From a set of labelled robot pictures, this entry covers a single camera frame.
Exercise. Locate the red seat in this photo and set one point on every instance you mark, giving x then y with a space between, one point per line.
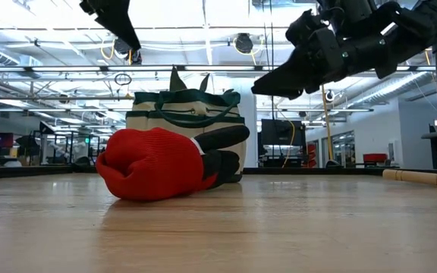
375 157

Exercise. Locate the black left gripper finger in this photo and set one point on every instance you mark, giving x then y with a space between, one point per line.
121 30

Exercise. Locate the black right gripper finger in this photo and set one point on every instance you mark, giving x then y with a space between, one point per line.
287 77

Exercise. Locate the small white ceiling reel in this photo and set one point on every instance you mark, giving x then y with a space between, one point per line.
329 96

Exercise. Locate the black metal table frame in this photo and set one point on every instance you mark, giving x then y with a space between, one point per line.
355 171

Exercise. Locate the black display screen on stand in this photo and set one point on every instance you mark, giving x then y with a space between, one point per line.
283 132

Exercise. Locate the cream canvas green-trim gardening bag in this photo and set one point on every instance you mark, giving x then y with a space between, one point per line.
188 113

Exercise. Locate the red cabinet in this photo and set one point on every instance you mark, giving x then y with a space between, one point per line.
312 155

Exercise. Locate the green plant in white pot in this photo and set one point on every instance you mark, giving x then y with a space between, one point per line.
176 81

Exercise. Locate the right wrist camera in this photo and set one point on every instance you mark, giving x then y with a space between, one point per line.
300 28

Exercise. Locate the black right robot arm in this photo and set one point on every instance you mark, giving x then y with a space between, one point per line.
412 26

